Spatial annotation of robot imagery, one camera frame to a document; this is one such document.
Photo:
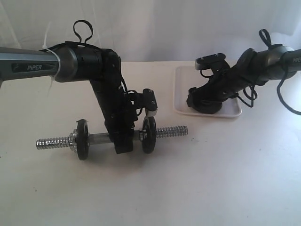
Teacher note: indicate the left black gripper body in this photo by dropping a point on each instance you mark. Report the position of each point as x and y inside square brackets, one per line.
[118, 111]

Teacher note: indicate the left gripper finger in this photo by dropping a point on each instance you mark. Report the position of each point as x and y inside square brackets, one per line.
[123, 145]

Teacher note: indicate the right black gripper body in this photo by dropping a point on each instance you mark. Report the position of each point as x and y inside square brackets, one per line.
[224, 83]

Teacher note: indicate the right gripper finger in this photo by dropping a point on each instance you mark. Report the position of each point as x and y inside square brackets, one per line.
[191, 102]

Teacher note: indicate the black weight plate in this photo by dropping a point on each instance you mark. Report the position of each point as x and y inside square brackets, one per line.
[211, 108]

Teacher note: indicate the black plate with collar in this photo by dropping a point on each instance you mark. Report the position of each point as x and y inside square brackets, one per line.
[82, 139]

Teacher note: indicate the chrome spin-lock collar nut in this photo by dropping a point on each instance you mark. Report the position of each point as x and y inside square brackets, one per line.
[72, 140]

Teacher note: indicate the chrome threaded dumbbell bar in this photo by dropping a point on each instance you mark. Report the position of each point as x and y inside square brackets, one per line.
[103, 138]

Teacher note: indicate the right grey Piper arm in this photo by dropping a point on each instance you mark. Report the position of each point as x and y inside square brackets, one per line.
[252, 69]

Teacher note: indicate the left grey Piper arm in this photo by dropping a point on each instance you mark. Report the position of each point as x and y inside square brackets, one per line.
[71, 62]

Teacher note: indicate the white plastic tray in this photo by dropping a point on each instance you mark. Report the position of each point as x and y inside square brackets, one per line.
[186, 77]

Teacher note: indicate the white curtain backdrop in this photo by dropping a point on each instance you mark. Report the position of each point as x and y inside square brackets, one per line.
[153, 30]

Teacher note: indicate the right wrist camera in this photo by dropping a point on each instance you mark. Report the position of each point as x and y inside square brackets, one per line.
[215, 62]

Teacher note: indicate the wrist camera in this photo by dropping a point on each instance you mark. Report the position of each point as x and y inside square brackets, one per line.
[215, 62]
[145, 100]

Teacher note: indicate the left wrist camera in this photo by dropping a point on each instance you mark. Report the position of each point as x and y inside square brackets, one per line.
[145, 100]

